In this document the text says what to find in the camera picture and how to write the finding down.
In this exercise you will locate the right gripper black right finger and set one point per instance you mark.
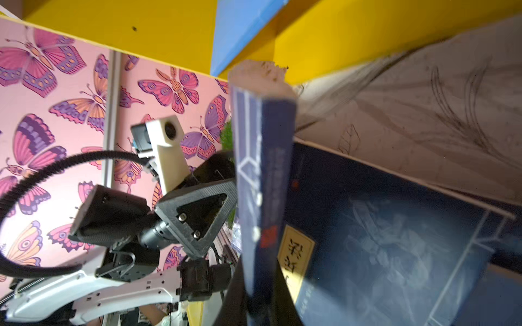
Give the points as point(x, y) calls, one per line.
point(282, 311)

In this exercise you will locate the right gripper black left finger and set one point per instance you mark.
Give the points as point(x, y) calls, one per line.
point(234, 309)

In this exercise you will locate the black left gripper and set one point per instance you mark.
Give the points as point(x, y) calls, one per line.
point(133, 234)

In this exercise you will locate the navy book yellow label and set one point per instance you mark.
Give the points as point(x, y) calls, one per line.
point(264, 110)

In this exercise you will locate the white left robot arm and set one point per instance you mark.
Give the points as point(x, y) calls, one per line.
point(72, 294)

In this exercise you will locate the green artificial grass mat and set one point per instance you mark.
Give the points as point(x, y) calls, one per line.
point(226, 137)

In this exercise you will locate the yellow wooden bookshelf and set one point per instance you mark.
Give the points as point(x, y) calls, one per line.
point(311, 38)

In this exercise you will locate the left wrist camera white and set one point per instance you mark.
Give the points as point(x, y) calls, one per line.
point(159, 141)

